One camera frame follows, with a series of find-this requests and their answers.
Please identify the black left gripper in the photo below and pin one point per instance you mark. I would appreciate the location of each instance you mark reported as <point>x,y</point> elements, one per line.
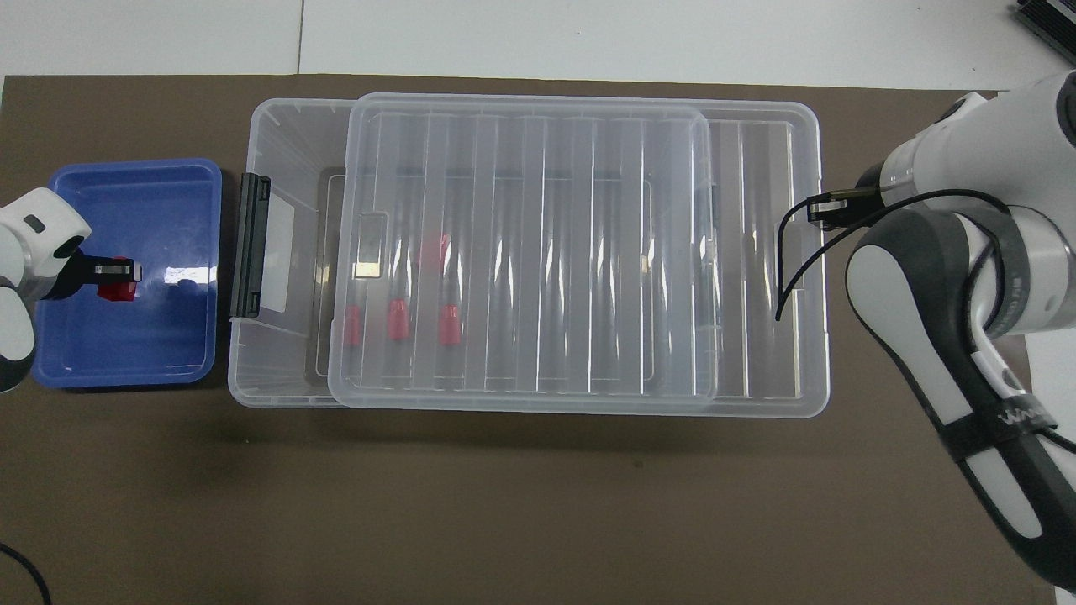
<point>76,277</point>

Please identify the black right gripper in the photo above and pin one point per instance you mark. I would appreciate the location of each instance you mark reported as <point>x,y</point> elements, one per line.
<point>870,186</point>

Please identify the red toy block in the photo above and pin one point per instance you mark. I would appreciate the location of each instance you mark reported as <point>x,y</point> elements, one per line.
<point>434,250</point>
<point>113,291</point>
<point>398,320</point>
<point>450,325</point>
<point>351,326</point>

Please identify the clear ribbed plastic lid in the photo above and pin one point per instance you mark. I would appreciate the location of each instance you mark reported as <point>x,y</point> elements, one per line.
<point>546,252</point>

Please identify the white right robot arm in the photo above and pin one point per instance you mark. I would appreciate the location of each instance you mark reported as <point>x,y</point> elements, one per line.
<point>925,336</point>

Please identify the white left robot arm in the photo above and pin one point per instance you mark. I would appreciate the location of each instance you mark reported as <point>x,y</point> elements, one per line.
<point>21,244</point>

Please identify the blue plastic tray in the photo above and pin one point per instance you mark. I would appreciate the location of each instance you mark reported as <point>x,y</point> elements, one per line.
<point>168,336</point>

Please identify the black box latch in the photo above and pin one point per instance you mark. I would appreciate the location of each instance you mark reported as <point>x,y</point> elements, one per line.
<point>250,252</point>

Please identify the clear plastic storage box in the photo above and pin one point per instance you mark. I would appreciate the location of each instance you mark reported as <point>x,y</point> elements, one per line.
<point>286,151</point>

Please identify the black ribbed device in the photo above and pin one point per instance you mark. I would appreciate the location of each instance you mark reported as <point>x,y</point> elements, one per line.
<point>1051,17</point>

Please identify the brown table mat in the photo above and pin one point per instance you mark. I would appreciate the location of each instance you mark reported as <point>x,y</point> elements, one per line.
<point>538,504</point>

